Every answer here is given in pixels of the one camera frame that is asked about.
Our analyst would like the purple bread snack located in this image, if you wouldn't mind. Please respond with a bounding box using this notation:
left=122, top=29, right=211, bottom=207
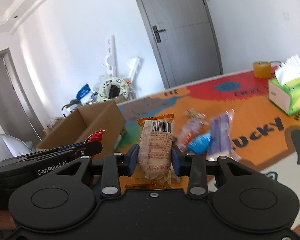
left=206, top=109, right=241, bottom=161

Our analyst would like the red candy snack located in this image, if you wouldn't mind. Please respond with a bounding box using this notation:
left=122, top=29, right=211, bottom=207
left=84, top=130, right=105, bottom=143

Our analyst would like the orange snack bar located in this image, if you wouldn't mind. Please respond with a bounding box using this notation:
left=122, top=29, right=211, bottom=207
left=125, top=114, right=175, bottom=189

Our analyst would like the left hand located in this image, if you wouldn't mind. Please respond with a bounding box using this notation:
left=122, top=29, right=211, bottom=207
left=0, top=210, right=16, bottom=230

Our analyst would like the blue snack packet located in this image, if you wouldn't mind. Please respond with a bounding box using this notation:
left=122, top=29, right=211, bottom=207
left=187, top=132, right=211, bottom=155

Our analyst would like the pink orange snack packet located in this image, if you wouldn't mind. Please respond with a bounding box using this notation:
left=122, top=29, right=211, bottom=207
left=175, top=118, right=208, bottom=154

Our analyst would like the small brown candy packet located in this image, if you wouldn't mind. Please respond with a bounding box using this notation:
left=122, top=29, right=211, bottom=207
left=185, top=108, right=205, bottom=120

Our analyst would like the brown cardboard box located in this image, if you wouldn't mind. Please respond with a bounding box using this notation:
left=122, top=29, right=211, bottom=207
left=36, top=100, right=126, bottom=159

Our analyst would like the blue plastic bag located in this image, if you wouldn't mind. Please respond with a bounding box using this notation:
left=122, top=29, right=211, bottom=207
left=76, top=84, right=93, bottom=105

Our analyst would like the short white plastic board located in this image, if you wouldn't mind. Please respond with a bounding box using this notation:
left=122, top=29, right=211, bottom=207
left=126, top=57, right=141, bottom=90

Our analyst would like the tall white plastic board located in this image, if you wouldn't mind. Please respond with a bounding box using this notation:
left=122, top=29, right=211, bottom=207
left=103, top=35, right=117, bottom=76

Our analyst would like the yellow tape roll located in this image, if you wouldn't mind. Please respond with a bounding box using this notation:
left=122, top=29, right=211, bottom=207
left=253, top=61, right=272, bottom=79

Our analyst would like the green tissue box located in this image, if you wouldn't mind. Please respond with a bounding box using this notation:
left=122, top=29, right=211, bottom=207
left=268, top=55, right=300, bottom=116

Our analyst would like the grey door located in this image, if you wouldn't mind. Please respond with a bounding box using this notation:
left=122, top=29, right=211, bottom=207
left=136, top=0, right=223, bottom=88

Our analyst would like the panda print seat ring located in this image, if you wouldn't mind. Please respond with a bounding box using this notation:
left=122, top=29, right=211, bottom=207
left=97, top=76, right=131, bottom=104

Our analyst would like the black door handle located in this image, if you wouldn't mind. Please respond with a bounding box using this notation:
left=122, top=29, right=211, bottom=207
left=152, top=25, right=166, bottom=43

